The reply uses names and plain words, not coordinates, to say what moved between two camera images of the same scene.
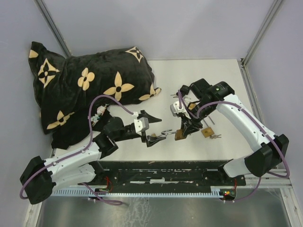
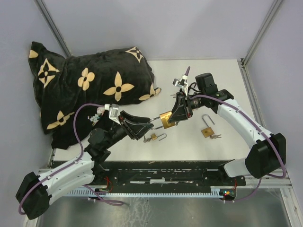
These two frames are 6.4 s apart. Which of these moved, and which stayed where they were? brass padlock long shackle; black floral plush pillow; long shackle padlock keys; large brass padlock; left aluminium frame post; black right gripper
Moved: black right gripper; large brass padlock
Stayed: long shackle padlock keys; left aluminium frame post; black floral plush pillow; brass padlock long shackle
